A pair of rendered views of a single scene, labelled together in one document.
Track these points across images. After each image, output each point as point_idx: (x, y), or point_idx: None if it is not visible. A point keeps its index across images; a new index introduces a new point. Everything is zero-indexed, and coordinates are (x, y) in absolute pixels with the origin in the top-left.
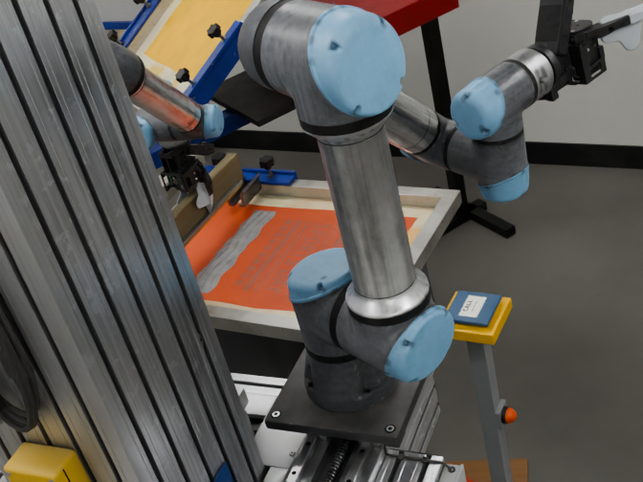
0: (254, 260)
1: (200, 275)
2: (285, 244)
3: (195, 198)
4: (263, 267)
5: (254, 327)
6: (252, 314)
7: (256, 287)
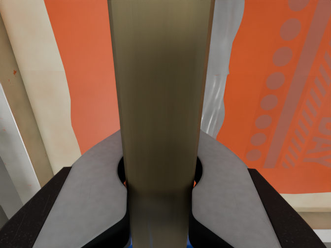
0: (264, 101)
1: None
2: (324, 37)
3: (188, 230)
4: (287, 115)
5: None
6: (315, 233)
7: (287, 160)
